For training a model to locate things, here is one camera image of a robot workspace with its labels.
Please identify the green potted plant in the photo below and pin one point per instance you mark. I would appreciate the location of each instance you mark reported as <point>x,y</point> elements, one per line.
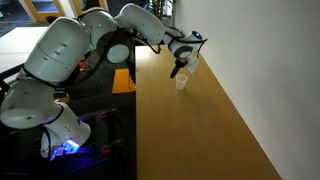
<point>160,8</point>

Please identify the large white table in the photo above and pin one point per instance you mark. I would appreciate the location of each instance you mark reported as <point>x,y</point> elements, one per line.
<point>16,40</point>

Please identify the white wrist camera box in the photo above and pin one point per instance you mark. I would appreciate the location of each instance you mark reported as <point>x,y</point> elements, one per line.
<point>193,65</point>

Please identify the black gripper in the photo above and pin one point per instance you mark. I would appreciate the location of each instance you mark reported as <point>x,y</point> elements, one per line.
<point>180,64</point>

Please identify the orange framed door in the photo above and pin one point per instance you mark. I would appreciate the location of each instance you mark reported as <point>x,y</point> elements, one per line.
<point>29,11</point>
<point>76,6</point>

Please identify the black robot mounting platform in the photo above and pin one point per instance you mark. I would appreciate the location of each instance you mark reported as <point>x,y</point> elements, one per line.
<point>100,166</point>

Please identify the translucent plastic measuring cup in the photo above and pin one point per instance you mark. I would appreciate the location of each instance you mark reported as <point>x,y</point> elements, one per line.
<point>181,85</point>

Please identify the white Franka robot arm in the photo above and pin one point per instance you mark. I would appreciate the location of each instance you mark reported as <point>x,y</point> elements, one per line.
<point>56,50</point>

